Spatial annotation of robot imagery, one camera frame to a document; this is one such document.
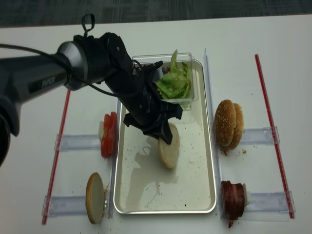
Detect left red straw rail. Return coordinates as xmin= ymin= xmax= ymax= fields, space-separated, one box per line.
xmin=41 ymin=90 xmax=71 ymax=226

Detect red straw rail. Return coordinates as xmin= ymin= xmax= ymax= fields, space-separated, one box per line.
xmin=41 ymin=90 xmax=71 ymax=226
xmin=254 ymin=54 xmax=295 ymax=219

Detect clear right front cross rail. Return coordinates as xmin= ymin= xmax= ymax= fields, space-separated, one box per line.
xmin=244 ymin=191 xmax=295 ymax=213

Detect clear left long rail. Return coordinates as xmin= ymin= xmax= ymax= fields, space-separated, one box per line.
xmin=107 ymin=99 xmax=122 ymax=218

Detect tomato slices stack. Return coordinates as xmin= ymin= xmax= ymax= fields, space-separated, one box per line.
xmin=101 ymin=112 xmax=117 ymax=158

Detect white patty pusher block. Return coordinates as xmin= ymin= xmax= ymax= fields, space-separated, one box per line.
xmin=242 ymin=183 xmax=251 ymax=207

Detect bun bottom half slice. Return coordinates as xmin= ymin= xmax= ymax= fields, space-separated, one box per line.
xmin=158 ymin=122 xmax=180 ymax=169

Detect white metal tray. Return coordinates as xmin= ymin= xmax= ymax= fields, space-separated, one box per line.
xmin=114 ymin=61 xmax=216 ymax=214

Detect clear cross rail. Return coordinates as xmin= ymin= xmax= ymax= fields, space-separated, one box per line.
xmin=55 ymin=134 xmax=101 ymax=151
xmin=42 ymin=196 xmax=87 ymax=216
xmin=240 ymin=127 xmax=280 ymax=145
xmin=244 ymin=191 xmax=295 ymax=213

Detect remaining left bun half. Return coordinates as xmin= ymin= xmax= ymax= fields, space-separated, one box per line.
xmin=85 ymin=173 xmax=105 ymax=224

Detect bun top rear piece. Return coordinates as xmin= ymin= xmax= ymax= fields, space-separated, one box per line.
xmin=228 ymin=103 xmax=244 ymax=150

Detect sesame bun top front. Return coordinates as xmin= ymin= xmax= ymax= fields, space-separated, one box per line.
xmin=214 ymin=99 xmax=236 ymax=147

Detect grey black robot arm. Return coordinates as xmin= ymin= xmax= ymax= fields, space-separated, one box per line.
xmin=0 ymin=33 xmax=182 ymax=160

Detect meat patty slices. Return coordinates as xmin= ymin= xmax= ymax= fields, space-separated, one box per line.
xmin=221 ymin=180 xmax=245 ymax=228

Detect clear left front cross rail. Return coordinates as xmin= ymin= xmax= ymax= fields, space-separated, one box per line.
xmin=42 ymin=196 xmax=87 ymax=216

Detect clear plastic salad container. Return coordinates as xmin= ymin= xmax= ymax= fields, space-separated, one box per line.
xmin=133 ymin=51 xmax=197 ymax=110

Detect green lettuce leaves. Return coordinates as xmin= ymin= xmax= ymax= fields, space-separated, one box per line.
xmin=155 ymin=49 xmax=192 ymax=100

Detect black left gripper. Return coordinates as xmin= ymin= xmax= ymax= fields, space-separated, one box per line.
xmin=100 ymin=33 xmax=182 ymax=144

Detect white tomato pusher block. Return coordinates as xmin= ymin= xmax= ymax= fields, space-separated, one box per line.
xmin=98 ymin=121 xmax=104 ymax=141

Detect clear left rear cross rail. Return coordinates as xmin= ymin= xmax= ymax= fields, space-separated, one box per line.
xmin=55 ymin=134 xmax=101 ymax=151

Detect right red straw rail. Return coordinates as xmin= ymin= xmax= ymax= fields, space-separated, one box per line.
xmin=254 ymin=54 xmax=295 ymax=219

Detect clear right rear cross rail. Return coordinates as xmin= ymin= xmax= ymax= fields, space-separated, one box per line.
xmin=240 ymin=127 xmax=280 ymax=145

